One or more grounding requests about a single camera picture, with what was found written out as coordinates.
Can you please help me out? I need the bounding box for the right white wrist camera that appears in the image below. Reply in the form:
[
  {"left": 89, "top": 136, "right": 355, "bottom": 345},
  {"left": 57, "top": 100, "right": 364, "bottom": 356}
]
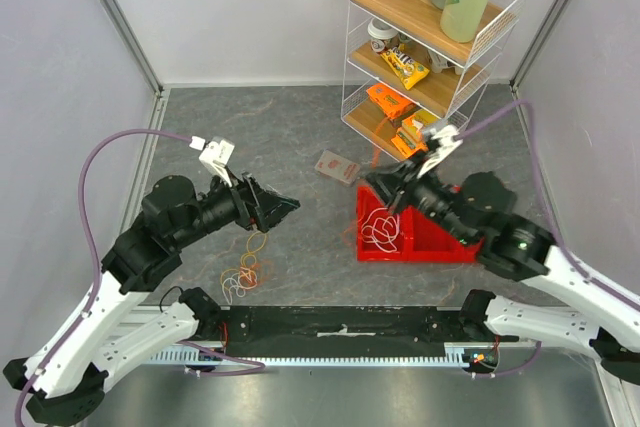
[{"left": 418, "top": 125, "right": 463, "bottom": 178}]

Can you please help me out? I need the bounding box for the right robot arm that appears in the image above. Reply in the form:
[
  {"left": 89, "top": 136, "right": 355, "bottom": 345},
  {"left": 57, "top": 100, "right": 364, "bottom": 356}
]
[{"left": 364, "top": 160, "right": 639, "bottom": 384}]

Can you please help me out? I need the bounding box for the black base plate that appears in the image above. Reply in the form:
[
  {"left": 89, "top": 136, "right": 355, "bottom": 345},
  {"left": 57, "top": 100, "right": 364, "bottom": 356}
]
[{"left": 219, "top": 306, "right": 495, "bottom": 358}]

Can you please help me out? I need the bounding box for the grey slotted cable duct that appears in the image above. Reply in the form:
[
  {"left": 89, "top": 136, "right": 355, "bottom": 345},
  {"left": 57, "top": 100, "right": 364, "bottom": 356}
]
[{"left": 145, "top": 345, "right": 470, "bottom": 368}]

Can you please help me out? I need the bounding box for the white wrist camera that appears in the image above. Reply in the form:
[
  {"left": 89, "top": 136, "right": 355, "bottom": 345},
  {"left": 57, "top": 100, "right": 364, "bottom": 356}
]
[
  {"left": 418, "top": 125, "right": 463, "bottom": 178},
  {"left": 189, "top": 136, "right": 235, "bottom": 186}
]

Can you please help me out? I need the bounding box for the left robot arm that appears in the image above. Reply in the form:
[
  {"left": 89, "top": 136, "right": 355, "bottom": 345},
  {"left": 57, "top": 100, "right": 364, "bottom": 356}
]
[{"left": 3, "top": 174, "right": 300, "bottom": 426}]

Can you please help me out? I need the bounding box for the yellow candy bag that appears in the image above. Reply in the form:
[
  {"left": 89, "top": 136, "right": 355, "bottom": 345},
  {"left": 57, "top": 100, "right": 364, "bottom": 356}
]
[{"left": 380, "top": 47, "right": 430, "bottom": 90}]

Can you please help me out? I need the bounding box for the orange snack box stack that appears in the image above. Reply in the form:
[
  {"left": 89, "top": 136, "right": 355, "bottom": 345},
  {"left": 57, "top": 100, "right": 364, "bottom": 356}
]
[{"left": 391, "top": 108, "right": 440, "bottom": 159}]

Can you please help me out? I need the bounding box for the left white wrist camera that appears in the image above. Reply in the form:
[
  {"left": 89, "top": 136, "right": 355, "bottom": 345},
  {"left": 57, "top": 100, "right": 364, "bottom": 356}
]
[{"left": 189, "top": 136, "right": 235, "bottom": 186}]

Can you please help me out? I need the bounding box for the white wire wooden shelf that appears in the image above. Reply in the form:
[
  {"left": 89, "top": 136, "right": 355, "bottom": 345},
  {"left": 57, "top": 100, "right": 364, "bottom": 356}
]
[{"left": 341, "top": 0, "right": 526, "bottom": 159}]

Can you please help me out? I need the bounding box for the orange snack pack upper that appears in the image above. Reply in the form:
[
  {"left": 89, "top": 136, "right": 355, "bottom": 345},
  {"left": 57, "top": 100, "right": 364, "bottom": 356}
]
[{"left": 366, "top": 83, "right": 415, "bottom": 120}]

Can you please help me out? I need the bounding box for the red three-compartment bin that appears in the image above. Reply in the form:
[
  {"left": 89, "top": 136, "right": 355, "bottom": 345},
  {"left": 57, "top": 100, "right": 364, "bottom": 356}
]
[{"left": 356, "top": 185, "right": 483, "bottom": 264}]

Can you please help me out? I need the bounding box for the white object on shelf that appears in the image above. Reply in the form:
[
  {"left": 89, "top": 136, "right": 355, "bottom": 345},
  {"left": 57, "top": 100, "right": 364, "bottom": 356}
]
[{"left": 427, "top": 49, "right": 463, "bottom": 76}]

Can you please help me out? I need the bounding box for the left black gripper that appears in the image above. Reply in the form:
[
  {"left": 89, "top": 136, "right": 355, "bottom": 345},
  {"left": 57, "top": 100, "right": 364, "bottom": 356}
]
[{"left": 174, "top": 164, "right": 301, "bottom": 249}]

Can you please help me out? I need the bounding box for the white lidded cup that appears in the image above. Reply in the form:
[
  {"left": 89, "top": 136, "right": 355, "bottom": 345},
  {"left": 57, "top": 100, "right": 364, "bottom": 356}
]
[{"left": 367, "top": 18, "right": 399, "bottom": 54}]

